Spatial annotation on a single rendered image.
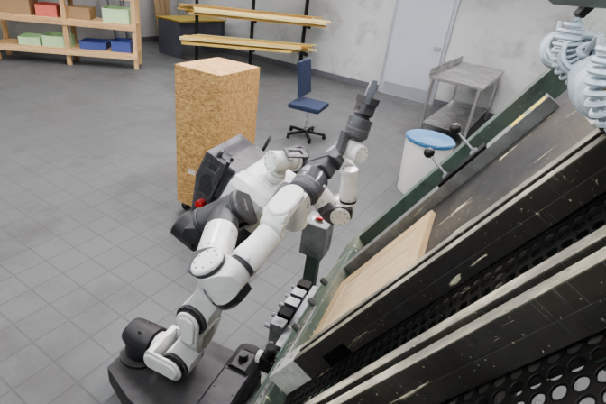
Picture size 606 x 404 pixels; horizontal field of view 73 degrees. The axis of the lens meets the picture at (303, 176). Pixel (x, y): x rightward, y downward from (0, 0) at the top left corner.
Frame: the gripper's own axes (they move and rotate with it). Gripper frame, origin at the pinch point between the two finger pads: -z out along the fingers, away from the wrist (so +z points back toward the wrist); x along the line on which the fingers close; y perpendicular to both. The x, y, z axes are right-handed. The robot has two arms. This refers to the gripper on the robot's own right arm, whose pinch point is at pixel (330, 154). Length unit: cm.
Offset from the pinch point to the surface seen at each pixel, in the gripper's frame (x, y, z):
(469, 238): -43, 11, 28
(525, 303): -59, 0, 51
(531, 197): -55, 6, 24
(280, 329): 46, 51, 27
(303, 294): 50, 55, 8
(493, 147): -32, 29, -29
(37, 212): 304, -20, -6
